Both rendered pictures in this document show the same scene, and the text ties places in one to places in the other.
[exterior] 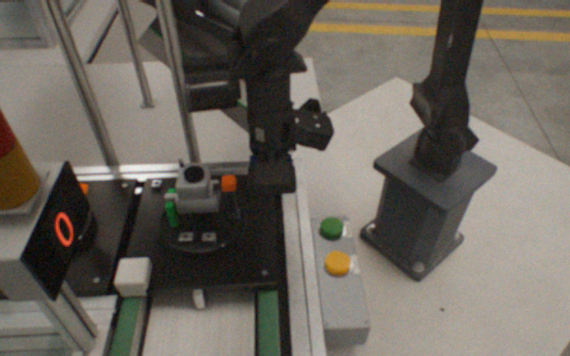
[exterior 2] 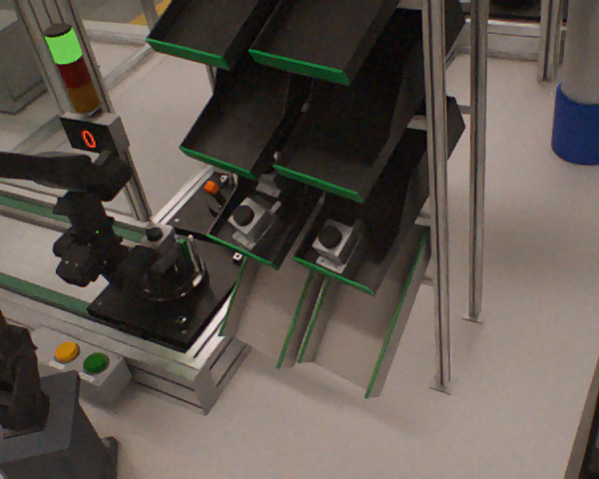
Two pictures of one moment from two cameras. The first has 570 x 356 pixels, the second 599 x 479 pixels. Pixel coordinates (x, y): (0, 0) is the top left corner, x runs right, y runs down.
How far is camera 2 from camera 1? 1.43 m
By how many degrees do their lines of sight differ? 83
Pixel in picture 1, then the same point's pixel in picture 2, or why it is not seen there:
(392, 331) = not seen: hidden behind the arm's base
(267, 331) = (72, 301)
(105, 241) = (205, 227)
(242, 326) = not seen: hidden behind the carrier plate
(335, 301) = (46, 339)
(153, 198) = (227, 255)
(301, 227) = (118, 344)
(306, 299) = (65, 325)
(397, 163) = (56, 385)
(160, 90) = (503, 331)
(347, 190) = (174, 464)
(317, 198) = (187, 427)
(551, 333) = not seen: outside the picture
